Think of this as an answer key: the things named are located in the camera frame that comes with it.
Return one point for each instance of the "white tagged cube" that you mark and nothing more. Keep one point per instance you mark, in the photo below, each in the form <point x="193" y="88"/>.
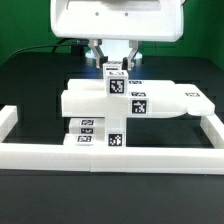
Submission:
<point x="116" y="82"/>
<point x="112" y="65"/>

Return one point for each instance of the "white front fence bar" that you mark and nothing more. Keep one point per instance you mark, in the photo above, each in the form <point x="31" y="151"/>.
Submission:
<point x="111" y="159"/>

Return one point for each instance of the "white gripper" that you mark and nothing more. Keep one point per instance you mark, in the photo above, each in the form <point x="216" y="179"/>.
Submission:
<point x="134" y="20"/>

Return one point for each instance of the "white left fence bar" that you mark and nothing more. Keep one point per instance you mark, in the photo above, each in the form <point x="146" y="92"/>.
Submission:
<point x="8" y="119"/>

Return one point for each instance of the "white fence bar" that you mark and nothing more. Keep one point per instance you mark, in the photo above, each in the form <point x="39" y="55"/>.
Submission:
<point x="214" y="130"/>
<point x="8" y="119"/>
<point x="111" y="159"/>

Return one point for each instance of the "white chair seat part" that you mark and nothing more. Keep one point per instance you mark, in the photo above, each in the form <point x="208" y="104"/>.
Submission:
<point x="115" y="129"/>

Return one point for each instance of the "white right fence bar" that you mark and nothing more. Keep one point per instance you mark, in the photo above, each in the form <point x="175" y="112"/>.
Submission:
<point x="214" y="130"/>

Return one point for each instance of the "white chair back frame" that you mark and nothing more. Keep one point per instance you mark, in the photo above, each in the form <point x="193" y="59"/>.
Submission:
<point x="144" y="99"/>

